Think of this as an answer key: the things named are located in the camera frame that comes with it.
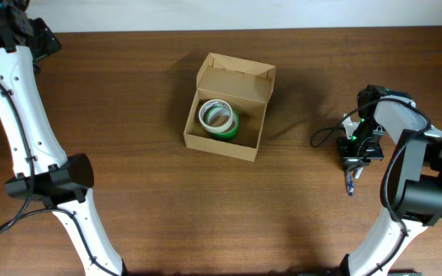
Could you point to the brown cardboard box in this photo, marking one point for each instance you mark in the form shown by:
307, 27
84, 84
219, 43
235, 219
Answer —
247, 87

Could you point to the black white marker pen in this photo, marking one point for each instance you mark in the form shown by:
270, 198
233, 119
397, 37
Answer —
358, 172

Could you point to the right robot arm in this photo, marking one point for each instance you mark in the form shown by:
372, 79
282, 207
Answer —
411, 188

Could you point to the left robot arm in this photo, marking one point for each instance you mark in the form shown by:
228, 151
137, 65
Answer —
45, 177

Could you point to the blue ballpoint pen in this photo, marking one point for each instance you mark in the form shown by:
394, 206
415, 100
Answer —
350, 186

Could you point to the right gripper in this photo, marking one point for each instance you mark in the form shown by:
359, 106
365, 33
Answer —
351, 160

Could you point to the cream masking tape roll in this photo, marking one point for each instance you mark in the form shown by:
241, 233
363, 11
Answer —
220, 125

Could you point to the green tape roll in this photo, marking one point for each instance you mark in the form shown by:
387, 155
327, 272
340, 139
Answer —
230, 128

